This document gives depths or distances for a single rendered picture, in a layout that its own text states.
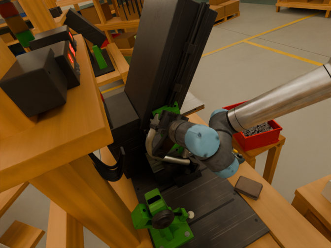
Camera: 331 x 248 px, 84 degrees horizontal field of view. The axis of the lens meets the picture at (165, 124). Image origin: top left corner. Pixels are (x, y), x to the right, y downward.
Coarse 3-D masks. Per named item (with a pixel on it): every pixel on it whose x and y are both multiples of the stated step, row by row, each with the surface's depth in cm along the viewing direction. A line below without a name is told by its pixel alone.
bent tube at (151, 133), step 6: (150, 120) 76; (150, 132) 76; (156, 132) 77; (150, 138) 76; (150, 144) 77; (150, 150) 78; (168, 156) 83; (174, 156) 85; (174, 162) 84; (180, 162) 85; (186, 162) 86
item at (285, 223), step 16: (256, 176) 85; (272, 192) 78; (256, 208) 75; (272, 208) 74; (288, 208) 72; (272, 224) 69; (288, 224) 68; (304, 224) 67; (288, 240) 65; (304, 240) 64; (320, 240) 63
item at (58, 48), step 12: (36, 36) 68; (48, 36) 64; (60, 36) 65; (72, 36) 77; (36, 48) 64; (60, 48) 44; (60, 60) 39; (72, 60) 48; (72, 72) 42; (72, 84) 43
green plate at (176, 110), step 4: (176, 104) 78; (160, 108) 77; (164, 108) 77; (168, 108) 78; (172, 108) 78; (176, 108) 79; (152, 112) 76; (156, 112) 77; (160, 112) 77; (172, 112) 79; (176, 112) 80; (176, 144) 85; (172, 148) 85
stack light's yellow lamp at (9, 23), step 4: (16, 16) 59; (20, 16) 60; (4, 20) 58; (8, 20) 58; (12, 20) 58; (16, 20) 59; (20, 20) 60; (8, 24) 59; (12, 24) 59; (16, 24) 59; (20, 24) 60; (24, 24) 61; (12, 28) 59; (16, 28) 60; (20, 28) 60; (24, 28) 61; (16, 32) 60; (20, 32) 61
